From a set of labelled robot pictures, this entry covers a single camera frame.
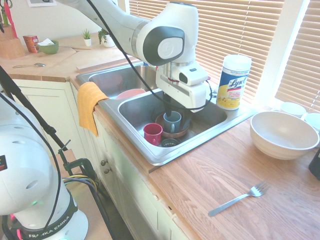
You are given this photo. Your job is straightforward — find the coloured cable bundle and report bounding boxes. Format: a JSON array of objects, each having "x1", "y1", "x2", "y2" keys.
[{"x1": 62, "y1": 174, "x2": 112, "y2": 240}]

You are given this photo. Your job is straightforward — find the black tripod pole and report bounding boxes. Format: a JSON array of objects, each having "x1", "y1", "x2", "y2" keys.
[{"x1": 0, "y1": 65, "x2": 69, "y2": 151}]

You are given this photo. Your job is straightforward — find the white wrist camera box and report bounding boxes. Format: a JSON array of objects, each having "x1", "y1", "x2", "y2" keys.
[{"x1": 178, "y1": 65, "x2": 210, "y2": 87}]

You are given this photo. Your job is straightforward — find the pink-handled knife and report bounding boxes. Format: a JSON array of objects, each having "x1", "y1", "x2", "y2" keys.
[{"x1": 4, "y1": 4, "x2": 18, "y2": 39}]

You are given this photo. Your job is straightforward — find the silver metal spoon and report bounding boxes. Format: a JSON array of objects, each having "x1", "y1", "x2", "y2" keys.
[{"x1": 12, "y1": 62, "x2": 47, "y2": 69}]

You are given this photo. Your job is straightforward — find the yellow dish cloth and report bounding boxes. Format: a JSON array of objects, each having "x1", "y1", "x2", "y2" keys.
[{"x1": 76, "y1": 81, "x2": 110, "y2": 138}]

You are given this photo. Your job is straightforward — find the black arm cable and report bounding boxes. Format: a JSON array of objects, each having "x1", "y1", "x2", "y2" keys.
[{"x1": 86, "y1": 0, "x2": 213, "y2": 113}]

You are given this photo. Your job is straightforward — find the white paper napkin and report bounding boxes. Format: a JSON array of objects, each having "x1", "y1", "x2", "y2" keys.
[{"x1": 36, "y1": 38, "x2": 55, "y2": 47}]

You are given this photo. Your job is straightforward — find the white corner cabinet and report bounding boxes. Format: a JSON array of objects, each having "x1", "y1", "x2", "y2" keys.
[{"x1": 11, "y1": 78, "x2": 86, "y2": 161}]

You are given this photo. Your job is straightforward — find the orange cardboard box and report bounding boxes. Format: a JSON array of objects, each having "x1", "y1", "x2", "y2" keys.
[{"x1": 22, "y1": 34, "x2": 40, "y2": 53}]

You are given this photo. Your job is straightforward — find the pink plate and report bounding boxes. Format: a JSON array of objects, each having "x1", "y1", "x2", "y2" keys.
[{"x1": 115, "y1": 88, "x2": 146, "y2": 101}]

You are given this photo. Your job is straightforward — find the green bowl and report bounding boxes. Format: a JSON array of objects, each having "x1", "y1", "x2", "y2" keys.
[{"x1": 37, "y1": 39, "x2": 60, "y2": 55}]

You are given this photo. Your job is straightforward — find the stainless steel double sink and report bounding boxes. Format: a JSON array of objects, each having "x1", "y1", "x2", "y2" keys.
[{"x1": 75, "y1": 62, "x2": 258, "y2": 167}]

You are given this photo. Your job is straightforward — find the red cup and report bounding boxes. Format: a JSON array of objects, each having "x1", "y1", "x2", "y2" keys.
[{"x1": 143, "y1": 122, "x2": 164, "y2": 146}]

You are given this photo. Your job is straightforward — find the blue-grey mug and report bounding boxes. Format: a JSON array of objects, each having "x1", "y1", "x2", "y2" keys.
[{"x1": 163, "y1": 111, "x2": 183, "y2": 134}]

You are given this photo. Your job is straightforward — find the white paper sheet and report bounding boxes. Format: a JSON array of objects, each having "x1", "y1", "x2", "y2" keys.
[{"x1": 26, "y1": 0, "x2": 58, "y2": 8}]

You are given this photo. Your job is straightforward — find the small spiky potted plant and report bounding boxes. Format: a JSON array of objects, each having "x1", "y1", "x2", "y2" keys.
[{"x1": 81, "y1": 28, "x2": 93, "y2": 47}]

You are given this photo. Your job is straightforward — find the brown wooden bowl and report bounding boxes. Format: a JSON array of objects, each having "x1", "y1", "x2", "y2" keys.
[{"x1": 154, "y1": 113, "x2": 191, "y2": 139}]

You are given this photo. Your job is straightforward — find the wooden knife block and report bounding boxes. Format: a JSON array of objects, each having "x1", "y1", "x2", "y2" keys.
[{"x1": 0, "y1": 24, "x2": 26, "y2": 60}]

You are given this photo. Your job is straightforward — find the wide wooden window blind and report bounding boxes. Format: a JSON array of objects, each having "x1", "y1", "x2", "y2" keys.
[{"x1": 128, "y1": 0, "x2": 286, "y2": 106}]

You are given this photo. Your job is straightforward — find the narrow wooden window blind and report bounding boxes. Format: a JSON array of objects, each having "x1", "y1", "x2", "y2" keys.
[{"x1": 274, "y1": 0, "x2": 320, "y2": 113}]

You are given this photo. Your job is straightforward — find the black container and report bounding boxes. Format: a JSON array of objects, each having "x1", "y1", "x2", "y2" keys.
[{"x1": 308, "y1": 147, "x2": 320, "y2": 181}]

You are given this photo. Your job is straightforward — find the large white bowl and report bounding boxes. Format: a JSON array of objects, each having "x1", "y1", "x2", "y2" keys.
[{"x1": 249, "y1": 111, "x2": 320, "y2": 161}]

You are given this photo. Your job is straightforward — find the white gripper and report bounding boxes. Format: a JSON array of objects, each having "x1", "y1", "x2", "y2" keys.
[{"x1": 155, "y1": 67, "x2": 210, "y2": 130}]

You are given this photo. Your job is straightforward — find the silver metal fork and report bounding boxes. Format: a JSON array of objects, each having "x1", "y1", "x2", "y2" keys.
[{"x1": 208, "y1": 181, "x2": 271, "y2": 217}]

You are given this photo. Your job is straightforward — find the green metal clamp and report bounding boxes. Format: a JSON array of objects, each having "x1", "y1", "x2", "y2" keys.
[{"x1": 57, "y1": 139, "x2": 97, "y2": 181}]

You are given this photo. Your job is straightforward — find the white sink cabinet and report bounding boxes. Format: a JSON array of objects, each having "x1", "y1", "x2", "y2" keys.
[{"x1": 68, "y1": 81, "x2": 201, "y2": 240}]

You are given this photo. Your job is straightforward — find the Lysol wipes canister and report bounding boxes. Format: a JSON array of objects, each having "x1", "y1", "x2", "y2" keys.
[{"x1": 216, "y1": 54, "x2": 253, "y2": 111}]

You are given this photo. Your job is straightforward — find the trailing potted plant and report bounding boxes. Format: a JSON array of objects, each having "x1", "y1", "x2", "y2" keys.
[{"x1": 97, "y1": 28, "x2": 116, "y2": 48}]

